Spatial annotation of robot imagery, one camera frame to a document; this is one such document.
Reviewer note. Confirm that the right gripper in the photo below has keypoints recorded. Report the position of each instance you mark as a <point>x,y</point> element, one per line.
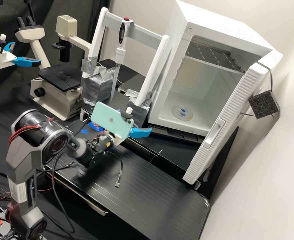
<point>117,140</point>

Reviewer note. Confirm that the right wrist camera phone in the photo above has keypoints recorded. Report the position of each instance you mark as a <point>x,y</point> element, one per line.
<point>109,118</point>

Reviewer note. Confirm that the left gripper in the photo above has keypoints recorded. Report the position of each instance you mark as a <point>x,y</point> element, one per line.
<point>2,60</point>

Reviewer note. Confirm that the incubator door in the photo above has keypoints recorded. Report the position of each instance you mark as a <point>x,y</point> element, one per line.
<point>231,117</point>

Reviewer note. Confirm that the pipette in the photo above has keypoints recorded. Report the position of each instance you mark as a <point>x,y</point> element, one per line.
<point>123,32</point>

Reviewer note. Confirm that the petri dish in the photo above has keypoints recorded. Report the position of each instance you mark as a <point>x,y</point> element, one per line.
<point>183,112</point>

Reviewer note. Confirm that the white pipette stand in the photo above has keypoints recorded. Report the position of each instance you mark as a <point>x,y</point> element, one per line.
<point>97,42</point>

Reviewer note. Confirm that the cream microscope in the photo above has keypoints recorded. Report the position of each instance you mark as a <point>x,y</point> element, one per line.
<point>57,97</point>

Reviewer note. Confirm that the white incubator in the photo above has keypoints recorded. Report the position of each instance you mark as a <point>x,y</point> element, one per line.
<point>176,62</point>

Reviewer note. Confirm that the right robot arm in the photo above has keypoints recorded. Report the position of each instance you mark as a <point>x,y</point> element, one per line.
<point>24,150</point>

